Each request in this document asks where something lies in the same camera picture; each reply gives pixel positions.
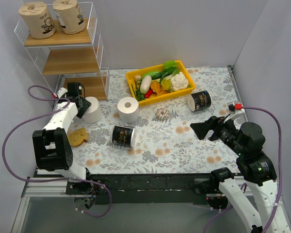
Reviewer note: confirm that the white radish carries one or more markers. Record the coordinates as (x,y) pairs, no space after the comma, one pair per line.
(145,84)

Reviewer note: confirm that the floral table mat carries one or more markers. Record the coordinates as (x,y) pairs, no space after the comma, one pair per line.
(161,146)

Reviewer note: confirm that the orange yellow pepper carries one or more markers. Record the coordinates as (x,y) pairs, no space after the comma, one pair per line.
(156,87)

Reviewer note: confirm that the brown paper roll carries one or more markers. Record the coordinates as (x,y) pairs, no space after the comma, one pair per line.
(69,16)
(38,19)

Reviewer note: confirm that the white toilet paper roll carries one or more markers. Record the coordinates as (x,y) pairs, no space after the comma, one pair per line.
(94,112)
(128,108)

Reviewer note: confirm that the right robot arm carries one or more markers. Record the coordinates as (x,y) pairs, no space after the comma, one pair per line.
(257,170)

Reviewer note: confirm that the toast bread slice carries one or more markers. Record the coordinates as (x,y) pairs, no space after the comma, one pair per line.
(78,137)

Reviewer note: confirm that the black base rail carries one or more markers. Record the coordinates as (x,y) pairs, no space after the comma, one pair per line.
(134,188)

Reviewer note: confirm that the white cauliflower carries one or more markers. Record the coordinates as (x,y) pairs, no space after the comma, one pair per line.
(179,82)

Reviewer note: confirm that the green herb sprig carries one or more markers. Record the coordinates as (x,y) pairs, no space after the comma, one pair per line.
(136,90)

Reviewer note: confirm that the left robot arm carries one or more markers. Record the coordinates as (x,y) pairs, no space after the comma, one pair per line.
(52,149)

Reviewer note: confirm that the white wire wooden shelf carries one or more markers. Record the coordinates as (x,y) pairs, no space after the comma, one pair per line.
(72,57)

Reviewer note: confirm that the small mushroom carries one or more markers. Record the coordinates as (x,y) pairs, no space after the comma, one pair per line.
(137,78)

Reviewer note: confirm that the black roll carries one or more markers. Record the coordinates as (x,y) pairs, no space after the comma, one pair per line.
(123,136)
(199,101)

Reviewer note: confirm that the green leafy vegetable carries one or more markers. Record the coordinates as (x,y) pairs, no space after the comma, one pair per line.
(170,65)

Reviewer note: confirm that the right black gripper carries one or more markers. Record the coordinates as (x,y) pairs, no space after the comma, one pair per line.
(214,128)

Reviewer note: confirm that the red chili pepper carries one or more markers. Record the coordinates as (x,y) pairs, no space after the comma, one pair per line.
(148,94)

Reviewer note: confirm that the green cucumber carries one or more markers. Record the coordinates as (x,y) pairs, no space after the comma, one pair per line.
(158,75)

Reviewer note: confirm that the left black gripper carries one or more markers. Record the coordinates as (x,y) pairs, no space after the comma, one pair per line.
(81,104)

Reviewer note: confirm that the yellow plastic bin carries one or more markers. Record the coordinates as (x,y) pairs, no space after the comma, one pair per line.
(166,93)

